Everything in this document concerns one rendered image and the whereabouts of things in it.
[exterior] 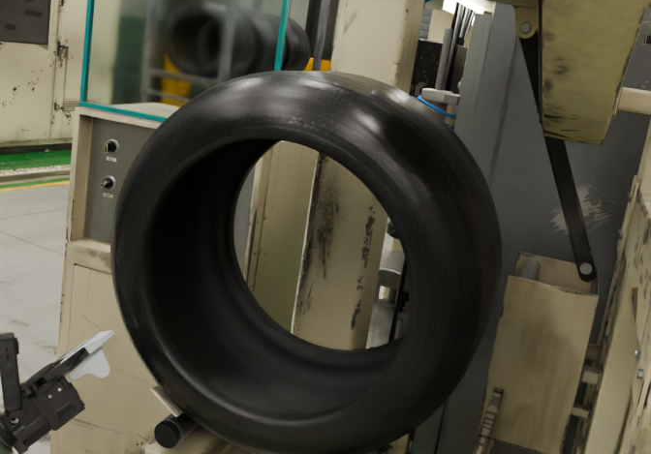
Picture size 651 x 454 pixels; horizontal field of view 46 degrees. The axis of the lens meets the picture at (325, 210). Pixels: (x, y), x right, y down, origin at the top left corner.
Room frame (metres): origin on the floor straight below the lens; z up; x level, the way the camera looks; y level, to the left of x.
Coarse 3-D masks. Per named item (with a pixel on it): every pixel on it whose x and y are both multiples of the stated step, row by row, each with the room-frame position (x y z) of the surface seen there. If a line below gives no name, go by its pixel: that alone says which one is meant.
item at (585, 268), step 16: (528, 48) 1.27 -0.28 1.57; (528, 64) 1.27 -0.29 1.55; (560, 144) 1.25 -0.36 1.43; (560, 160) 1.25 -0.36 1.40; (560, 176) 1.25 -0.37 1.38; (560, 192) 1.24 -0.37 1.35; (576, 192) 1.25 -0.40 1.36; (576, 208) 1.24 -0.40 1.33; (576, 224) 1.23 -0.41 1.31; (576, 240) 1.23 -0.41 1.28; (576, 256) 1.23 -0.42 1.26; (592, 256) 1.23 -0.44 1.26; (592, 272) 1.22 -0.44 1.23
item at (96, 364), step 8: (96, 336) 1.11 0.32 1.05; (104, 336) 1.11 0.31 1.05; (88, 344) 1.09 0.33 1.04; (96, 344) 1.10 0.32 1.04; (72, 352) 1.10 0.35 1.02; (96, 352) 1.10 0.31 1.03; (104, 352) 1.10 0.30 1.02; (64, 360) 1.07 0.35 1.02; (88, 360) 1.09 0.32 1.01; (96, 360) 1.09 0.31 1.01; (104, 360) 1.10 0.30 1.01; (80, 368) 1.08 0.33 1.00; (88, 368) 1.09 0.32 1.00; (96, 368) 1.09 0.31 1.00; (104, 368) 1.09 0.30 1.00; (72, 376) 1.07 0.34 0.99; (80, 376) 1.08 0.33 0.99; (96, 376) 1.09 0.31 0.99; (104, 376) 1.09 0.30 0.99
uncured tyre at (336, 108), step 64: (192, 128) 1.10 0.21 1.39; (256, 128) 1.07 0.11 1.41; (320, 128) 1.04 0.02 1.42; (384, 128) 1.04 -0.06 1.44; (448, 128) 1.21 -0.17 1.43; (128, 192) 1.13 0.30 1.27; (192, 192) 1.38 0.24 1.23; (384, 192) 1.01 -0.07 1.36; (448, 192) 1.02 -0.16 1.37; (128, 256) 1.12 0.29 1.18; (192, 256) 1.38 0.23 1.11; (448, 256) 0.99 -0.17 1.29; (128, 320) 1.12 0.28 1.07; (192, 320) 1.31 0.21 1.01; (256, 320) 1.36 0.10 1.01; (448, 320) 0.98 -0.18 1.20; (192, 384) 1.08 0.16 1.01; (256, 384) 1.28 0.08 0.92; (320, 384) 1.30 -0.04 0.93; (384, 384) 0.99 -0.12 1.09; (448, 384) 1.01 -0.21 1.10; (256, 448) 1.06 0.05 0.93; (320, 448) 1.02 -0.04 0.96
